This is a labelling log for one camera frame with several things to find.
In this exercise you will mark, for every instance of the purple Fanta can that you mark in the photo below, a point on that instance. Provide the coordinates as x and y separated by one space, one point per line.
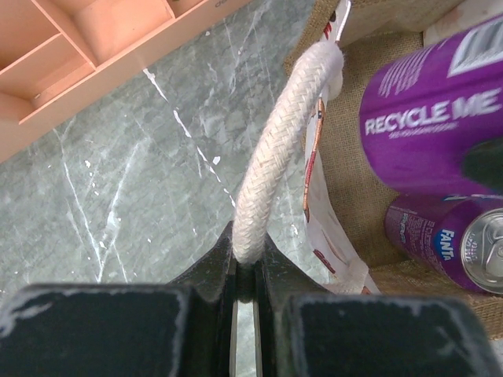
457 236
421 113

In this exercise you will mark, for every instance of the peach plastic file organizer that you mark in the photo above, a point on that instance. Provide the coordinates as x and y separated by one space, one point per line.
58 57

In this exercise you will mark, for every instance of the patterned canvas tote bag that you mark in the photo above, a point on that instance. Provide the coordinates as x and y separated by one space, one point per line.
344 44

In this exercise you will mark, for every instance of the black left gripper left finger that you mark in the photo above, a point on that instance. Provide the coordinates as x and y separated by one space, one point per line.
185 327

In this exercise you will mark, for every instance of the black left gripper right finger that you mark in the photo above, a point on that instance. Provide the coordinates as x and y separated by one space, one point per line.
302 329

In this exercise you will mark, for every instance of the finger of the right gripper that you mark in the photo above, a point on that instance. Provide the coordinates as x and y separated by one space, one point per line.
482 163

